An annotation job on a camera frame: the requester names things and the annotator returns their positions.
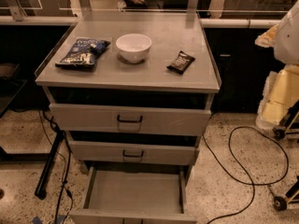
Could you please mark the white ceramic bowl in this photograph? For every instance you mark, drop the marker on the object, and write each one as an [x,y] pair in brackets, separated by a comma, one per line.
[133,47]

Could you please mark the black table leg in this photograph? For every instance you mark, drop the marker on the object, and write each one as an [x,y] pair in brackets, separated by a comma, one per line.
[40,191]

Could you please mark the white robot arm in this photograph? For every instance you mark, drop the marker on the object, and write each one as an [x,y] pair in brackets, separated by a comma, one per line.
[281,89]

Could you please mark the grey middle drawer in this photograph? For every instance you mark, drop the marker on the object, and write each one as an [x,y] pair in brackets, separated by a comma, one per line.
[120,152]

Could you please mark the grey top drawer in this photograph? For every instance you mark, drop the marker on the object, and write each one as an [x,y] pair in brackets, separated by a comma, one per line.
[127,119]

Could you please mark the clear plastic water bottle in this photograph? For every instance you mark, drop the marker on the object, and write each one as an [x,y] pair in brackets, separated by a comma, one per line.
[121,5]

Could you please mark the black snack bar wrapper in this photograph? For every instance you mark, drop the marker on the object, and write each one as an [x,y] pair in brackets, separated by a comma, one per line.
[181,63]

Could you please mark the grey drawer cabinet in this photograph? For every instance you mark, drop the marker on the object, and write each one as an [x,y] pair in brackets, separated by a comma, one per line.
[115,82]

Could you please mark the white horizontal rail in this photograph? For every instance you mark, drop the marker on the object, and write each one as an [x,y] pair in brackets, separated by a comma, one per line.
[207,23]

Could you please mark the blue chip bag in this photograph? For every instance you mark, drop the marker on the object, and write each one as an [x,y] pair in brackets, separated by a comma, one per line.
[84,53]

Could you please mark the wheeled cart base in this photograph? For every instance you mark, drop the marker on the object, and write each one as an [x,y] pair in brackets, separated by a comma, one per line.
[288,125]

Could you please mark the grey drawer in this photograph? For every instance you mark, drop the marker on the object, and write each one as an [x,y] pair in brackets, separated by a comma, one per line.
[119,196]
[127,119]
[120,152]

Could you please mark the grey bottom drawer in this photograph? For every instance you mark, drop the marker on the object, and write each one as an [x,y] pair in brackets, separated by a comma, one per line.
[119,196]

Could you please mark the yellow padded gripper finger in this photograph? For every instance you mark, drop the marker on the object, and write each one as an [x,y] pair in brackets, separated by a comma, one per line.
[281,89]

